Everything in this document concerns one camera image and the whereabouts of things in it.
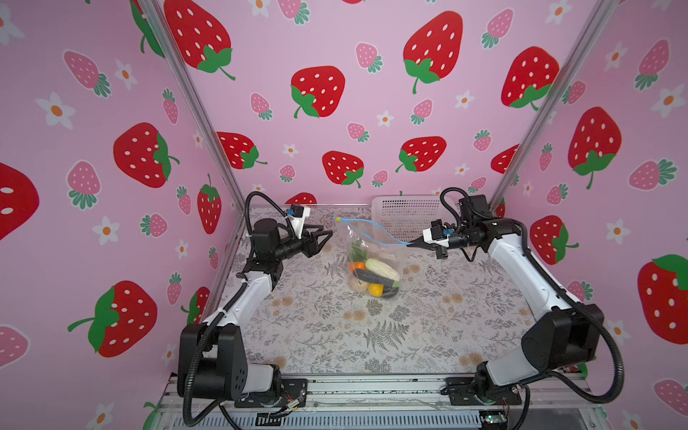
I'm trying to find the white daikon toy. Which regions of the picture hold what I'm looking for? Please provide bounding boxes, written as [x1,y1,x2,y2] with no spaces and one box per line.
[365,258,401,281]

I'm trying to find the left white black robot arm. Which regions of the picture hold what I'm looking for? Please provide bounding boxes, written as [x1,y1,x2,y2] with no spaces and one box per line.
[177,215,333,428]

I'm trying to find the clear zip top bag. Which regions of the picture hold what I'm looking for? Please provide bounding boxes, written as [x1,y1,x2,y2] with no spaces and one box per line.
[335,218,409,299]

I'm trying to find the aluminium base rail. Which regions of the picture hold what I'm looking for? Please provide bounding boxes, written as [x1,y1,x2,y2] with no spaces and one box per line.
[155,372,600,430]

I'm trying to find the black round toy food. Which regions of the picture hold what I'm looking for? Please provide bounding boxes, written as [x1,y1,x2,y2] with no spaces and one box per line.
[381,286,399,298]

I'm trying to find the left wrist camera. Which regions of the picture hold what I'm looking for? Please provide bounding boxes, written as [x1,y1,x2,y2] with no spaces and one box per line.
[286,204,311,236]

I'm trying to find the beige garlic toy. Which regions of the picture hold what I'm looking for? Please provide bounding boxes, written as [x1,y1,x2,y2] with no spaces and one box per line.
[349,277,369,293]

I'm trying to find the aluminium frame post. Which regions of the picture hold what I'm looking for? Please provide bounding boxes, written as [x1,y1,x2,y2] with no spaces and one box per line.
[141,0,245,211]
[490,0,618,211]

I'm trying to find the orange tangerine toy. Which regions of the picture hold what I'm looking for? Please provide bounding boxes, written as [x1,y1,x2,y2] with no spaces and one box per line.
[349,262,366,272]

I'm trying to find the green leaf toy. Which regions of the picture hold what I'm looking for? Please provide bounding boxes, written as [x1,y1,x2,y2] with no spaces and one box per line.
[349,241,368,263]

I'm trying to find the right aluminium frame post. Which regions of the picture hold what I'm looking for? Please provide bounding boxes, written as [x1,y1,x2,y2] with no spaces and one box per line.
[490,0,618,211]

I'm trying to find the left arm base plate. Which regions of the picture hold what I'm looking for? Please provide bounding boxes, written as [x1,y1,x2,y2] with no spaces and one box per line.
[234,378,308,410]

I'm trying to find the left aluminium frame post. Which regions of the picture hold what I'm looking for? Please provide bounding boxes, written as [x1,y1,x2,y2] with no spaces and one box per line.
[141,0,245,211]

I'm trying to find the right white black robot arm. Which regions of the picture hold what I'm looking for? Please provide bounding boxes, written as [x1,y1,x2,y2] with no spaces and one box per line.
[410,188,625,404]

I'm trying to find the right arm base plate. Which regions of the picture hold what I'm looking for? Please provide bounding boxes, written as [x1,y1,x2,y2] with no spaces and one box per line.
[440,377,522,406]

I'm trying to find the white plastic basket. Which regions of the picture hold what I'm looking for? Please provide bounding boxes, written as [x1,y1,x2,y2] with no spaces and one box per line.
[372,195,453,242]

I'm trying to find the yellow lemon toy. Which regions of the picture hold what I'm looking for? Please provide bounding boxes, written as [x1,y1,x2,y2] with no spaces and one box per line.
[367,283,384,297]

